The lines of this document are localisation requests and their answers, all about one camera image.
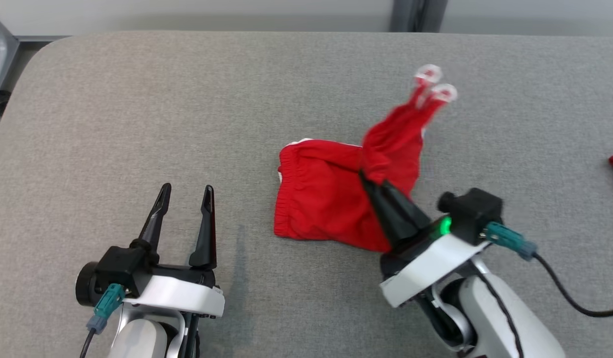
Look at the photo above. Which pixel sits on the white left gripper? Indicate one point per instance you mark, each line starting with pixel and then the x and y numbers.
pixel 182 296

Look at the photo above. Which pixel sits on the grey vertical partition post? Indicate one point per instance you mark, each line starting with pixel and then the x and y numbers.
pixel 418 15

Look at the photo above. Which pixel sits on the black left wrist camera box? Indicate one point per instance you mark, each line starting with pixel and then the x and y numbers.
pixel 122 266

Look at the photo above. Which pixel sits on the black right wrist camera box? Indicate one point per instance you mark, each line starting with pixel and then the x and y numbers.
pixel 473 211

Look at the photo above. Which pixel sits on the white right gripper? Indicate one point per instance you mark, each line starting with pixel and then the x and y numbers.
pixel 426 266

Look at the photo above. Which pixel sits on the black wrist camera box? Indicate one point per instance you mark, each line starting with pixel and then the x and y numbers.
pixel 473 211
pixel 122 266

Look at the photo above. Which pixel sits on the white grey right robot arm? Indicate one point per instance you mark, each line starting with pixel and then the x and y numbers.
pixel 505 318

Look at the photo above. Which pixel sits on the red shorts white stripe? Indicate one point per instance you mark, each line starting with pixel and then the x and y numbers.
pixel 321 194

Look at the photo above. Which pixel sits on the grey fabric padded surface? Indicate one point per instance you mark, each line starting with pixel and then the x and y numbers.
pixel 187 124

